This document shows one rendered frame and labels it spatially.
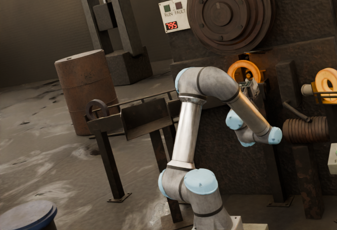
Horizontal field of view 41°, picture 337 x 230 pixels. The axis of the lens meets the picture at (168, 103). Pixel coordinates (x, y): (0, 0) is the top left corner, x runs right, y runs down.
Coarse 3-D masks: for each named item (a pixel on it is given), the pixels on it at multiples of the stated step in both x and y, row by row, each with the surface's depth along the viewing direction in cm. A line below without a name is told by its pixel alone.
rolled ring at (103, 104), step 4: (92, 100) 303; (96, 100) 301; (100, 100) 302; (88, 104) 305; (92, 104) 303; (96, 104) 301; (100, 104) 299; (104, 104) 300; (88, 108) 306; (104, 108) 299; (88, 112) 307; (104, 112) 300; (108, 112) 301; (88, 116) 308; (92, 116) 309; (104, 116) 301
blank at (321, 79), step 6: (318, 72) 207; (324, 72) 203; (330, 72) 200; (336, 72) 199; (318, 78) 208; (324, 78) 204; (330, 78) 201; (336, 78) 198; (318, 84) 209; (324, 84) 208; (336, 84) 199; (318, 90) 210; (324, 90) 207; (330, 90) 207; (336, 90) 200
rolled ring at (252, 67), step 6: (240, 60) 244; (246, 60) 243; (234, 66) 244; (240, 66) 243; (246, 66) 241; (252, 66) 240; (228, 72) 247; (234, 72) 248; (252, 72) 241; (258, 72) 240; (234, 78) 249; (258, 78) 240
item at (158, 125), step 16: (128, 112) 259; (144, 112) 260; (160, 112) 261; (128, 128) 261; (144, 128) 252; (160, 128) 242; (160, 144) 251; (160, 160) 253; (176, 208) 260; (176, 224) 259; (192, 224) 255
